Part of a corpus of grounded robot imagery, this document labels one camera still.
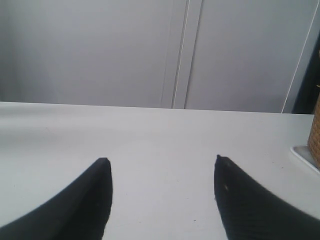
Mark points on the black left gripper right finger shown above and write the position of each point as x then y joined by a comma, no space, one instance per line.
249,211

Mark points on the dark vertical frame post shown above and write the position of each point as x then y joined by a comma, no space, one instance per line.
310,88

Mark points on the brown woven wicker basket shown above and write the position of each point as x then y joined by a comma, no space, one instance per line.
313,142

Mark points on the white rectangular plastic tray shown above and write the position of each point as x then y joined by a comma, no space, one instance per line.
303,153

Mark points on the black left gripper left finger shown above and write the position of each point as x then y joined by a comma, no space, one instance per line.
79,212

